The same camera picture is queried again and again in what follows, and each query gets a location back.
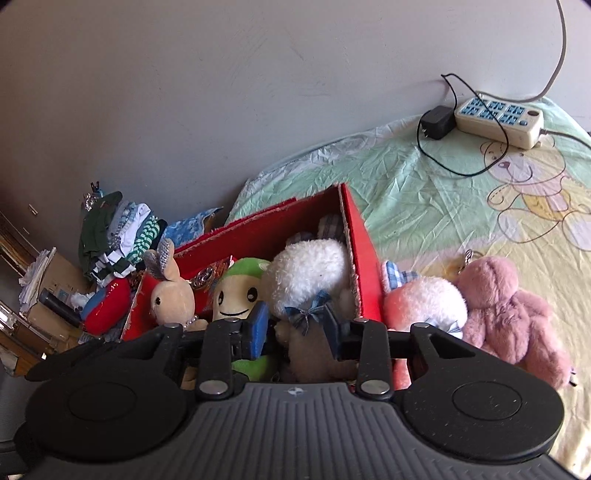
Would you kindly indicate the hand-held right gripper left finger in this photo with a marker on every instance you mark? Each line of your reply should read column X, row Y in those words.
column 258, row 330

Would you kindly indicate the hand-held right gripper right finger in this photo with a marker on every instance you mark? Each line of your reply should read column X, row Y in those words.
column 333, row 334

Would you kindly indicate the green pea pod plush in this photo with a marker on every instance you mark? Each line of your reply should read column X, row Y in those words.
column 238, row 290

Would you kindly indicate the large white plush rabbit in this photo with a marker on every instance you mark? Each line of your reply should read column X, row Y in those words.
column 309, row 272

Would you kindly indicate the tan plush rabbit blue dress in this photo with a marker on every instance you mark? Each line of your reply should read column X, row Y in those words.
column 173, row 295

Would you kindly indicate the red cardboard box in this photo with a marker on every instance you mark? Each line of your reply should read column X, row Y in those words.
column 358, row 240

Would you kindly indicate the blue printed cloth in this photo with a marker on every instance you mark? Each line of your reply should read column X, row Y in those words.
column 189, row 226

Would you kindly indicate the red pouch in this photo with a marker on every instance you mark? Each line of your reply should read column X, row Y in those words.
column 108, row 304

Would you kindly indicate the green bear print cloth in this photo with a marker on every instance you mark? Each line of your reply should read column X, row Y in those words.
column 415, row 203

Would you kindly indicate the pile of folded clothes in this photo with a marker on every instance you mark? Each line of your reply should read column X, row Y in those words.
column 120, row 235

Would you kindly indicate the pink plush bear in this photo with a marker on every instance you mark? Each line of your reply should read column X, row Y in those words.
column 512, row 314

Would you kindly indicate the black bottle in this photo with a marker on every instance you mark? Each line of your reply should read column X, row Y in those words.
column 60, row 307

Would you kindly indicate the open cardboard box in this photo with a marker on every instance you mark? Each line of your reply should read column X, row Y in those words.
column 51, row 318

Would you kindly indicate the stack of white papers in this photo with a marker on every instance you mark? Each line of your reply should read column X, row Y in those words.
column 34, row 277

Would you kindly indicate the wooden cabinet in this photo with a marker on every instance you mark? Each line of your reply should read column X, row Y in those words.
column 11, row 332

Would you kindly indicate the white power strip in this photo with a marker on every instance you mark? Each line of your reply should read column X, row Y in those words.
column 498, row 117

